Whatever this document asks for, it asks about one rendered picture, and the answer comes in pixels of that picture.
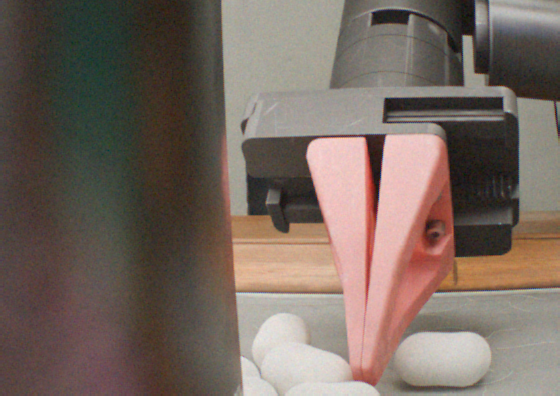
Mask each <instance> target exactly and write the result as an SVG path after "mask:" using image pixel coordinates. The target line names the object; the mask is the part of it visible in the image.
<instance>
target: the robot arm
mask: <svg viewBox="0 0 560 396"><path fill-rule="evenodd" d="M343 5H344V9H343V13H342V17H341V22H340V27H339V31H340V32H339V36H338V41H337V46H336V50H335V56H334V60H333V65H332V66H333V70H332V75H331V80H330V85H329V89H321V90H301V91H282V92H262V93H255V94H253V95H251V96H250V97H249V98H248V100H247V104H246V107H245V111H244V115H243V118H242V121H241V130H242V133H243V136H244V137H243V142H242V146H241V149H242V152H243V155H244V158H245V161H246V164H247V167H248V170H249V173H250V175H251V176H252V177H254V178H265V179H266V182H267V185H268V189H269V193H268V197H267V201H266V205H267V208H268V211H269V214H270V217H271V220H272V224H273V226H274V228H275V229H276V230H277V231H279V232H281V233H284V234H288V233H289V228H290V224H294V223H324V225H325V229H326V232H327V236H328V240H329V244H330V247H331V251H332V255H333V258H334V262H335V266H336V269H337V272H338V275H339V278H340V281H341V284H342V287H343V289H344V296H343V297H344V306H345V314H346V322H347V338H348V346H349V354H350V359H349V362H350V368H351V371H352V374H353V377H354V378H353V380H354V381H355V382H362V383H367V384H368V385H370V386H372V387H373V386H376V385H377V383H378V381H379V380H380V378H381V377H382V375H383V373H384V371H385V369H386V367H387V365H388V363H389V361H390V359H391V357H392V355H393V353H394V351H395V349H396V347H397V344H398V342H399V341H400V339H401V336H402V334H403V332H404V330H405V329H406V328H407V327H408V325H409V324H410V323H411V322H412V320H413V319H414V318H415V316H416V315H417V314H418V313H419V311H420V310H421V309H422V308H423V307H424V306H425V305H426V303H427V302H428V301H429V299H430V297H431V296H432V294H433V293H434V292H435V291H436V289H437V288H438V287H439V285H440V284H441V283H442V282H443V280H444V279H445V278H446V277H447V276H448V275H449V273H450V271H451V269H452V265H453V261H454V257H477V256H501V255H503V254H506V253H507V252H508V251H510V250H511V249H512V227H514V226H516V224H517V223H518V222H519V147H520V142H519V116H518V108H517V98H516V97H519V98H525V99H539V100H544V101H558V102H560V0H344V4H343ZM463 35H466V36H472V44H473V59H474V63H473V69H474V74H484V87H474V86H466V87H464V63H463Z"/></svg>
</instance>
